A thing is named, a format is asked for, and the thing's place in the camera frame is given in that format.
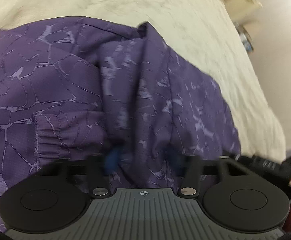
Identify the cream right nightstand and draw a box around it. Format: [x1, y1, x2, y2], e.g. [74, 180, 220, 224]
[234, 22, 254, 54]

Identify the cream white bedspread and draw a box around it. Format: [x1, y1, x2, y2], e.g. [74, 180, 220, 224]
[0, 0, 286, 162]

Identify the purple marble-print hooded jacket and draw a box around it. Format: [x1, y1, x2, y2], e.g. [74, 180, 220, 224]
[0, 17, 241, 231]

